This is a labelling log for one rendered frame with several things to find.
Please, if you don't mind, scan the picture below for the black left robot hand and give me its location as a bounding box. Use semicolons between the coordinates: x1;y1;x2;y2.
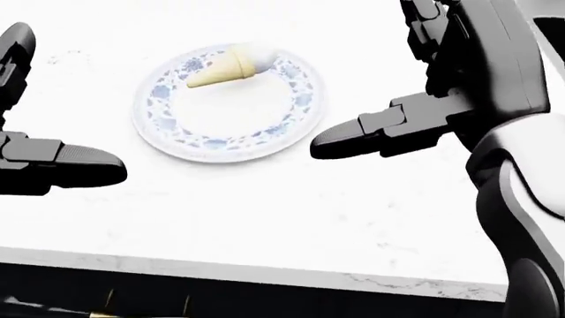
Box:
0;21;129;196

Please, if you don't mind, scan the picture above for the dark cabinet with brass handles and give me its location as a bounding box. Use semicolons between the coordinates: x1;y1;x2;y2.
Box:
0;261;509;318

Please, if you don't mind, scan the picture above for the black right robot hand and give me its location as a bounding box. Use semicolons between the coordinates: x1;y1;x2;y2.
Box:
310;0;553;159

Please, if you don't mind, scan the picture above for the ice cream cone dessert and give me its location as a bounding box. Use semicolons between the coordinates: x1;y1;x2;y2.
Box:
185;41;279;89

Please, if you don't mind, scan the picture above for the white blue floral plate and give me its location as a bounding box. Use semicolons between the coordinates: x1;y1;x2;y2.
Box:
132;42;327;164

